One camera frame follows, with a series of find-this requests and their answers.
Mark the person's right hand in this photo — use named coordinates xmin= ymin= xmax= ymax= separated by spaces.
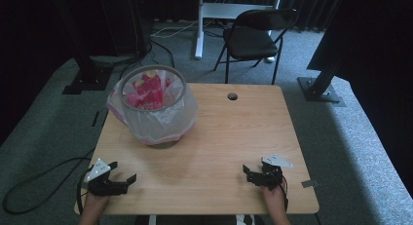
xmin=262 ymin=181 xmax=288 ymax=217

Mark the thin black floor cable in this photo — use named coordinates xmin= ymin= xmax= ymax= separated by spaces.
xmin=119 ymin=38 xmax=176 ymax=80

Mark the black metal stand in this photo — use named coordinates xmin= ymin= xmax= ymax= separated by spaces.
xmin=48 ymin=0 xmax=114 ymax=95
xmin=297 ymin=0 xmax=347 ymax=108

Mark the white desk frame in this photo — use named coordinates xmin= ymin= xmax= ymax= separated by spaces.
xmin=194 ymin=0 xmax=284 ymax=63

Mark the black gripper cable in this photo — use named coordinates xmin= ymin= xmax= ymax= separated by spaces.
xmin=278 ymin=175 xmax=290 ymax=213
xmin=75 ymin=168 xmax=92 ymax=217

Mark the thick black floor cable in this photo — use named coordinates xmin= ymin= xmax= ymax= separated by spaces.
xmin=2 ymin=147 xmax=97 ymax=215

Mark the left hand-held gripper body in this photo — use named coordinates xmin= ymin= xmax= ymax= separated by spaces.
xmin=85 ymin=158 xmax=131 ymax=198

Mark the black folding chair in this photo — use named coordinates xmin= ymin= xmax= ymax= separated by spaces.
xmin=212 ymin=8 xmax=299 ymax=86

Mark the white floor cable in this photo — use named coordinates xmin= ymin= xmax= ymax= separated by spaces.
xmin=150 ymin=19 xmax=200 ymax=38

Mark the person's left hand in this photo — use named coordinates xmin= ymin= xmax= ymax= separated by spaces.
xmin=81 ymin=192 xmax=110 ymax=217

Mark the white plastic bag pink print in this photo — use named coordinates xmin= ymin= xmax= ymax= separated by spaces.
xmin=105 ymin=65 xmax=199 ymax=146

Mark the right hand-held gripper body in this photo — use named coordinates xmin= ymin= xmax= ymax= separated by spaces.
xmin=246 ymin=155 xmax=294 ymax=191

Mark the gray round trash bin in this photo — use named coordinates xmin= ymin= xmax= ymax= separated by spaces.
xmin=119 ymin=64 xmax=188 ymax=151

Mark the gray tape piece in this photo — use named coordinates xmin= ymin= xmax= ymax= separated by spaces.
xmin=300 ymin=179 xmax=319 ymax=189

